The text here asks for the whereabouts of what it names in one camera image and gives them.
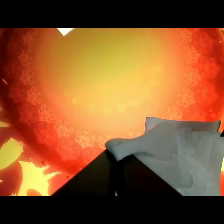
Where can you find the grey garment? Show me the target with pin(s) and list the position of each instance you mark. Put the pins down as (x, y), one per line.
(186, 156)

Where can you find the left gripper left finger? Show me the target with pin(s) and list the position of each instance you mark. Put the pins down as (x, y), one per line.
(93, 180)

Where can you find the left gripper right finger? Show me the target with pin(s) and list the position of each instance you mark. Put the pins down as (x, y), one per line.
(143, 180)

